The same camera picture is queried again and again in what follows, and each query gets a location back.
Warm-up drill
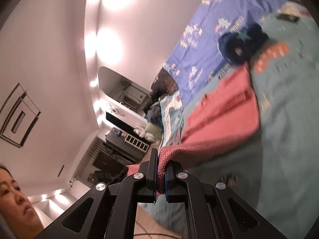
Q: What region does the dark door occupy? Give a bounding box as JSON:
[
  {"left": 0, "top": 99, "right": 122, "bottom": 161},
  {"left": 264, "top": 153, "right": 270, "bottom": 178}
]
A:
[{"left": 106, "top": 112, "right": 132, "bottom": 132}]

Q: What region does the green sofa cushion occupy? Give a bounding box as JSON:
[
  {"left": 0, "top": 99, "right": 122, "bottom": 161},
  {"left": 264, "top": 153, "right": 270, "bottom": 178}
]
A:
[{"left": 145, "top": 124, "right": 162, "bottom": 140}]

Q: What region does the person's face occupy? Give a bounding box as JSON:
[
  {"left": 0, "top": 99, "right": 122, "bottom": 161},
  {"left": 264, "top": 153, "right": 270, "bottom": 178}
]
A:
[{"left": 0, "top": 164, "right": 45, "bottom": 239}]

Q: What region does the blue tree-print bed sheet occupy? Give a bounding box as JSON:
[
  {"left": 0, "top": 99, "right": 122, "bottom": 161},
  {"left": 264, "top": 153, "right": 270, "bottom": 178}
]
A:
[{"left": 163, "top": 0, "right": 292, "bottom": 105}]

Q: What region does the pile of dark clothes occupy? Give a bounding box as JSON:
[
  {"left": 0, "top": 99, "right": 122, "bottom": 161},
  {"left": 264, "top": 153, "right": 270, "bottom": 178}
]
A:
[{"left": 143, "top": 101, "right": 162, "bottom": 125}]

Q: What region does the teal printed blanket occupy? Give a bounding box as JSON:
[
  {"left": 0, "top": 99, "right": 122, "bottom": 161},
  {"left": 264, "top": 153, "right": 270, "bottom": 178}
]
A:
[{"left": 140, "top": 0, "right": 319, "bottom": 239}]

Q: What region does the navy star-print fleece garment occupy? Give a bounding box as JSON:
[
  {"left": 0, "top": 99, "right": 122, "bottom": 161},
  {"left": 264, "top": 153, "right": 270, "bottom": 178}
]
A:
[{"left": 218, "top": 23, "right": 270, "bottom": 65}]

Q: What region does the square ceiling vent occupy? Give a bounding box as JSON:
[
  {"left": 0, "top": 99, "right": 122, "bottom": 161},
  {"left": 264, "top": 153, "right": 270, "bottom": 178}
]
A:
[{"left": 0, "top": 83, "right": 41, "bottom": 148}]

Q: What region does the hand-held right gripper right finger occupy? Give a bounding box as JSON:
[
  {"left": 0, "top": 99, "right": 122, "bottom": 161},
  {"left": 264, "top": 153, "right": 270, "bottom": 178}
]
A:
[{"left": 164, "top": 162, "right": 287, "bottom": 239}]

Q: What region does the white shelf rack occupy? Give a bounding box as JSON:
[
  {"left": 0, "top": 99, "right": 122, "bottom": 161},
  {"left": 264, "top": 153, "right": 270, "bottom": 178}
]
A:
[{"left": 123, "top": 134, "right": 147, "bottom": 153}]

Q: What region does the pink t-shirt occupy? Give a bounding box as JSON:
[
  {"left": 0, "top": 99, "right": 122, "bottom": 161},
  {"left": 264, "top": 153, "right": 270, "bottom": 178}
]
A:
[{"left": 125, "top": 63, "right": 261, "bottom": 195}]

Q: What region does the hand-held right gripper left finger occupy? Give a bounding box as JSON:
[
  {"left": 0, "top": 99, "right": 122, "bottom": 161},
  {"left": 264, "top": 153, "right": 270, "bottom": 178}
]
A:
[{"left": 32, "top": 148, "right": 160, "bottom": 239}]

